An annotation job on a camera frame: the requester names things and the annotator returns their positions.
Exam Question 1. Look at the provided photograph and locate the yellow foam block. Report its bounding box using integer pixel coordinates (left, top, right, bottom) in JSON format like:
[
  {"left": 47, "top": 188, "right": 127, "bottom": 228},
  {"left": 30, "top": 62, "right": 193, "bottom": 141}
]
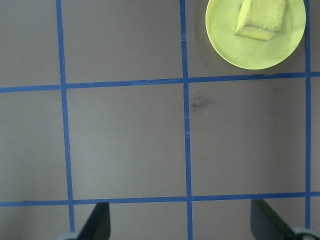
[{"left": 234, "top": 0, "right": 287, "bottom": 41}]

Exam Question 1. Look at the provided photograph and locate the yellow round plate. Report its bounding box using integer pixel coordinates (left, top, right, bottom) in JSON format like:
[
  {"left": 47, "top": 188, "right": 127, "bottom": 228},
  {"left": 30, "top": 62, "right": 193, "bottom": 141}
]
[{"left": 205, "top": 0, "right": 307, "bottom": 70}]

